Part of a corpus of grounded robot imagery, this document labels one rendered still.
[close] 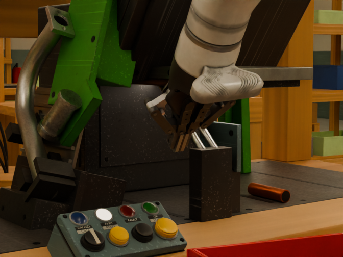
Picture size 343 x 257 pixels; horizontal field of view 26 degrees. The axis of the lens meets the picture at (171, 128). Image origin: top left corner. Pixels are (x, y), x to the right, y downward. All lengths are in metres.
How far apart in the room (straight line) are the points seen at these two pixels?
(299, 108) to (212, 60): 1.06
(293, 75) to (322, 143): 5.62
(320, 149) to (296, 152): 4.84
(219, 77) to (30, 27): 0.77
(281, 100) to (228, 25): 1.07
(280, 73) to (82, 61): 0.29
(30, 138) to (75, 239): 0.30
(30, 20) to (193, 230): 0.68
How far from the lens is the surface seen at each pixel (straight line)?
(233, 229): 1.08
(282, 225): 1.11
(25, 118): 1.18
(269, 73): 1.08
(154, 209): 0.96
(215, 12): 0.83
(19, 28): 1.56
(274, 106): 1.92
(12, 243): 1.01
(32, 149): 1.14
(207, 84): 0.85
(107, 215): 0.93
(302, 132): 1.93
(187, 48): 0.88
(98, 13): 1.13
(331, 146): 6.78
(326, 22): 6.70
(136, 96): 1.35
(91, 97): 1.08
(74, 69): 1.15
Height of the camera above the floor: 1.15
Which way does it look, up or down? 6 degrees down
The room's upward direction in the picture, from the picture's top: straight up
